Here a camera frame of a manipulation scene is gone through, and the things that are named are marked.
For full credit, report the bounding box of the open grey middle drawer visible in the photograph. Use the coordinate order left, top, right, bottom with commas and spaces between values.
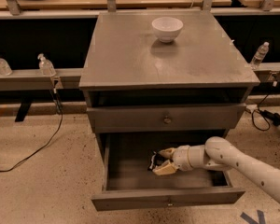
91, 131, 245, 211

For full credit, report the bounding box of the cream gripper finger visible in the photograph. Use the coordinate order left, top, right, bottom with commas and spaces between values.
159, 147, 175, 160
152, 161, 178, 175

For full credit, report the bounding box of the black floor cable left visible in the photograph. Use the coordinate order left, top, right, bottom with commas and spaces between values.
0, 87, 64, 175

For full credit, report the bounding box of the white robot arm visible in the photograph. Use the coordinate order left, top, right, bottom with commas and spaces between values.
148, 136, 280, 203

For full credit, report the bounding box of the grey wooden drawer cabinet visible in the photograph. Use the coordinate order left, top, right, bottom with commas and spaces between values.
78, 10, 261, 147

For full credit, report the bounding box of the closed grey upper drawer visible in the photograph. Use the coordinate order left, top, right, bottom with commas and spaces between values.
87, 104, 245, 133

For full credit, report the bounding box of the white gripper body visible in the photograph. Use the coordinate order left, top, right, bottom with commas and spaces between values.
172, 146, 190, 172

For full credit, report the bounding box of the clear bottle far left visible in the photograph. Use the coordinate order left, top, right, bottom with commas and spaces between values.
0, 58, 12, 76

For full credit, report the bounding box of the black cable right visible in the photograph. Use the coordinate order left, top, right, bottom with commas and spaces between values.
250, 81, 280, 133

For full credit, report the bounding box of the clear water bottle right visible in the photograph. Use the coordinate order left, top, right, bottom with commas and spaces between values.
250, 42, 269, 69

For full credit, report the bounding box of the white ceramic bowl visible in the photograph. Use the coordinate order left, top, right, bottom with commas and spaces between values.
151, 17, 184, 43

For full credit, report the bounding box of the clear bottle near cabinet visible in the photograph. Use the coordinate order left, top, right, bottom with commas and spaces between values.
37, 53, 56, 77

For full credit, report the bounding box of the round brass drawer knob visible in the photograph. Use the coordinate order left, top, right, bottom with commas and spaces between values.
163, 116, 172, 124

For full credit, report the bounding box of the grey metal rail shelf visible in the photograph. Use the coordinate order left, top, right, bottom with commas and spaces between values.
0, 68, 82, 91

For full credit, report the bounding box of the black rxbar chocolate wrapper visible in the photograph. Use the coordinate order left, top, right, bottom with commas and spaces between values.
147, 152, 166, 171

